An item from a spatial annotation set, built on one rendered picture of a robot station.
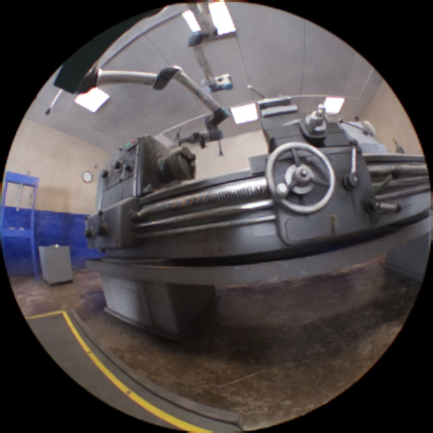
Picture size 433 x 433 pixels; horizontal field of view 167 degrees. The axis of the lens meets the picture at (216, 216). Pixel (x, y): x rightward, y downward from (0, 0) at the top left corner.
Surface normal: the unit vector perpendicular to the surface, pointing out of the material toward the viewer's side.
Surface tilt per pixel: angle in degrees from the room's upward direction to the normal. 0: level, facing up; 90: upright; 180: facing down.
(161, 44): 180
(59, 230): 90
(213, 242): 90
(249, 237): 90
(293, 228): 90
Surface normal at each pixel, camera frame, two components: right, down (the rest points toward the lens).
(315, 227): -0.32, -0.07
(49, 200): 0.94, -0.15
